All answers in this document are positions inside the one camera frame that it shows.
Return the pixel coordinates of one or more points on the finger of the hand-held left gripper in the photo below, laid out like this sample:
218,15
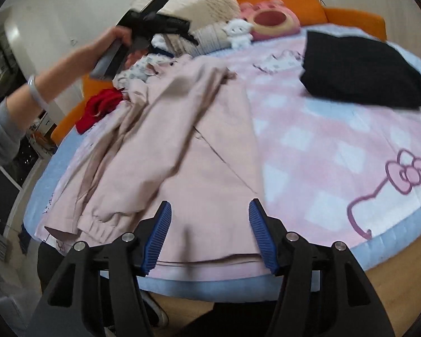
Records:
154,4
173,25

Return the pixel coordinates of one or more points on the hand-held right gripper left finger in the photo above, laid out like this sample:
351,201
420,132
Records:
158,233

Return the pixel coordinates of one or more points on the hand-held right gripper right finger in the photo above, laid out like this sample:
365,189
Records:
261,233

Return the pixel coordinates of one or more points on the pink hooded jacket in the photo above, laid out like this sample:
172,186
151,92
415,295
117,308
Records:
182,130

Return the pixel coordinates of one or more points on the person's left forearm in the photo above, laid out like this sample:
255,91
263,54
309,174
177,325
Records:
14,123

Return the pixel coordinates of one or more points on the person's left hand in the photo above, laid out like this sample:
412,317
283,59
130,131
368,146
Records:
107,44

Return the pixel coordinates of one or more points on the beige patchwork pillow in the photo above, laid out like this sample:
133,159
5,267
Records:
210,38

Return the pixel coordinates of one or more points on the floral white pillow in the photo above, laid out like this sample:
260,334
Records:
136,70

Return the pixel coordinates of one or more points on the cream quilted blanket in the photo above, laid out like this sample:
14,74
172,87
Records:
210,0

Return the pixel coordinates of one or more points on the white lamb plush toy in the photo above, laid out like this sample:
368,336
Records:
238,31

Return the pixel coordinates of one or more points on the person's shoe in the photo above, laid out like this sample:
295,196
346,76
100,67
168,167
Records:
158,310

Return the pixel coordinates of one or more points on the red garment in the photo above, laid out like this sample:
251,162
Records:
98,107

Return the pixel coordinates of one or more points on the pink bear plush cushion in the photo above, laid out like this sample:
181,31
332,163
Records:
270,21

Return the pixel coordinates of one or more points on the black folded garment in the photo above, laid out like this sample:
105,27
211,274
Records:
358,70

